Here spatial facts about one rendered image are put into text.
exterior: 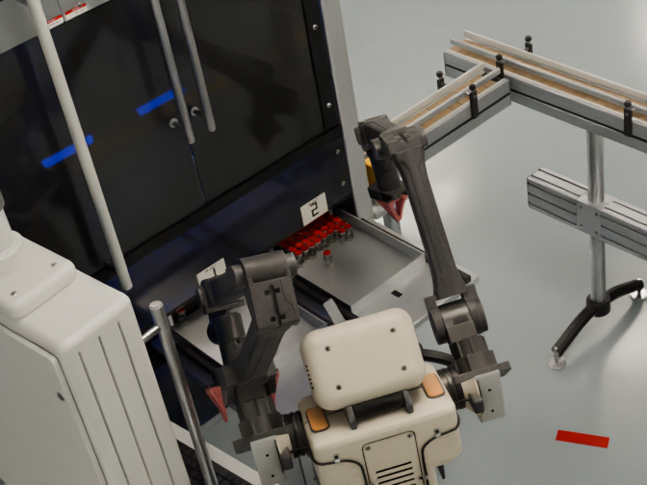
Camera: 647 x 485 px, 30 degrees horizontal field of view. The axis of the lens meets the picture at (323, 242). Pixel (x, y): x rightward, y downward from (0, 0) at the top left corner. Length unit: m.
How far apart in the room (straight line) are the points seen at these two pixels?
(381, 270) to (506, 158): 2.00
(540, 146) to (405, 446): 2.98
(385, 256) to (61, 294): 1.20
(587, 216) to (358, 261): 0.97
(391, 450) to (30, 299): 0.71
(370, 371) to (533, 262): 2.35
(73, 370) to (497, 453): 1.97
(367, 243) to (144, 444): 1.12
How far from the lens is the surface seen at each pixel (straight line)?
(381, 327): 2.21
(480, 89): 3.71
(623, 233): 3.80
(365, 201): 3.27
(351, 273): 3.13
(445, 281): 2.39
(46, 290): 2.17
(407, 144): 2.41
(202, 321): 3.09
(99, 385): 2.17
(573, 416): 3.92
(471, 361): 2.34
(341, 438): 2.22
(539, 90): 3.70
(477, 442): 3.86
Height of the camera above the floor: 2.84
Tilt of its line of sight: 37 degrees down
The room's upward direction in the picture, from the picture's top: 11 degrees counter-clockwise
